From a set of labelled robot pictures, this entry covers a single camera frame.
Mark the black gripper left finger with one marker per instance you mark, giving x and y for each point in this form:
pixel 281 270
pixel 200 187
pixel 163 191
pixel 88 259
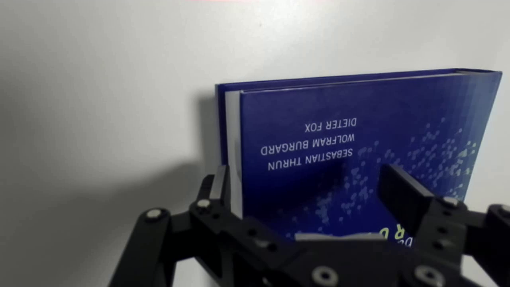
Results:
pixel 213 234

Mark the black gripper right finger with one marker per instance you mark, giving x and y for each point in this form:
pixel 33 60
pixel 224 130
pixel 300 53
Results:
pixel 415 202

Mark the blue hardcover robotics book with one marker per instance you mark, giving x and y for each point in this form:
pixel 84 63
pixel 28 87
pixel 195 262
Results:
pixel 340 117

